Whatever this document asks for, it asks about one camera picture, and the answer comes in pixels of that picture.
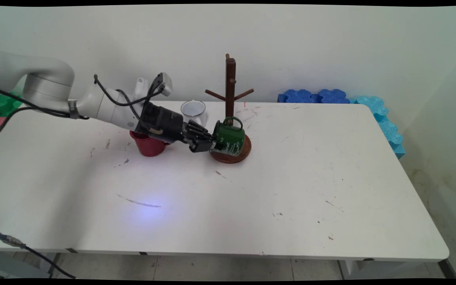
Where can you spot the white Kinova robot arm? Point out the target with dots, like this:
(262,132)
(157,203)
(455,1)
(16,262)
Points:
(46,87)

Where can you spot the cyan foam piece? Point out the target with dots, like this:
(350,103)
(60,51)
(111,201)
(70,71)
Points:
(390,132)
(372,105)
(399,151)

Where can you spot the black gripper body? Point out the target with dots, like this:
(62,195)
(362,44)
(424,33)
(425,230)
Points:
(162,122)

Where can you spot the grey table leg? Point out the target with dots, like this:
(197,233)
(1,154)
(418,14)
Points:
(10,269)

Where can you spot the green enamel mug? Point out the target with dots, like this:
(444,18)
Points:
(230,138)

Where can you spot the red mug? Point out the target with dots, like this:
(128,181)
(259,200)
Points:
(149,147)

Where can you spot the dark blue foam piece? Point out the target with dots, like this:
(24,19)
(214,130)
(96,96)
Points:
(333,96)
(299,96)

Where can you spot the white enamel mug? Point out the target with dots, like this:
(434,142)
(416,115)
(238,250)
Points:
(192,113)

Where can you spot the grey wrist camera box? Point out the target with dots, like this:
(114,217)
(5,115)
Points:
(166,84)

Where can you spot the brown wooden mug tree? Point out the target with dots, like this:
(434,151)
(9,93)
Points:
(230,79)

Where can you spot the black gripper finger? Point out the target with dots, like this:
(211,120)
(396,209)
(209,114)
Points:
(200,146)
(196,130)

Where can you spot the green foam piece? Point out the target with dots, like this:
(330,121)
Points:
(0,105)

